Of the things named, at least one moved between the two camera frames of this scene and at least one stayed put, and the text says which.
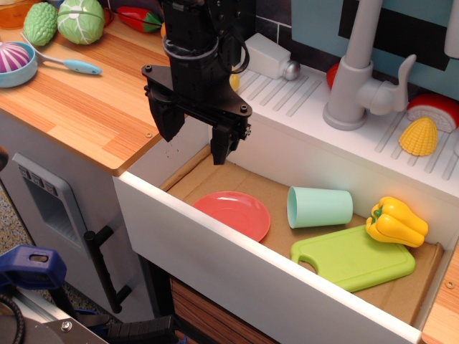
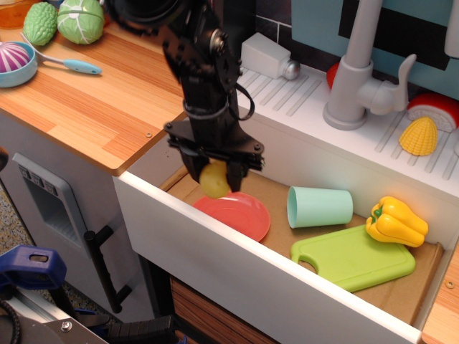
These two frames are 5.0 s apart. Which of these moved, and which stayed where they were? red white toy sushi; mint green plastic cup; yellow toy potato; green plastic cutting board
Moved: yellow toy potato
Stayed: green plastic cutting board; mint green plastic cup; red white toy sushi
